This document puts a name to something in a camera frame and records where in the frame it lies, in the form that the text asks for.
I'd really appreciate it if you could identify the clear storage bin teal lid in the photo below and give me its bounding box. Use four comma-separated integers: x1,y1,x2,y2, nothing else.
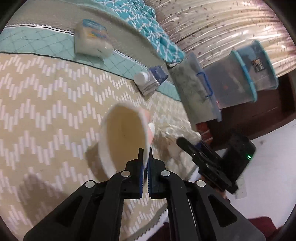
204,51,257,108

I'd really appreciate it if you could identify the beige chevron mattress cover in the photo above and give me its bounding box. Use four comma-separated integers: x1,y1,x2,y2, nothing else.
1,54,190,240

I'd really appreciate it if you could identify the pink paper cup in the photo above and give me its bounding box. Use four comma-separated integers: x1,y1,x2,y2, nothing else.
98,102,155,178

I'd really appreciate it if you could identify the blue white carton box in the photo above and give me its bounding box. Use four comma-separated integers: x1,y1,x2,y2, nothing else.
136,66,168,96

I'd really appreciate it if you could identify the teal patterned duvet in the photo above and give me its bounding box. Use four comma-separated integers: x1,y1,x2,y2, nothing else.
98,1,185,64

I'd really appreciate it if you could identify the red printed box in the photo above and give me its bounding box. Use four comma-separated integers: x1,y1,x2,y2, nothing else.
196,122,213,145

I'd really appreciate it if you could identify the clear storage bin blue handle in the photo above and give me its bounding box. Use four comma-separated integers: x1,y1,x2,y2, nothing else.
169,53,222,125

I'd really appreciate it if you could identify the tissue pack white blue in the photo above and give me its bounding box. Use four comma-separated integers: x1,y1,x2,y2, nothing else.
74,19,113,59

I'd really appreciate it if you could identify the white tissue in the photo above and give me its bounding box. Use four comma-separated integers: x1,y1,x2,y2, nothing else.
154,123,202,172

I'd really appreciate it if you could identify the teal grey quilted blanket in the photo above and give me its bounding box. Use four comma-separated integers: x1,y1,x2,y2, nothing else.
0,0,182,102

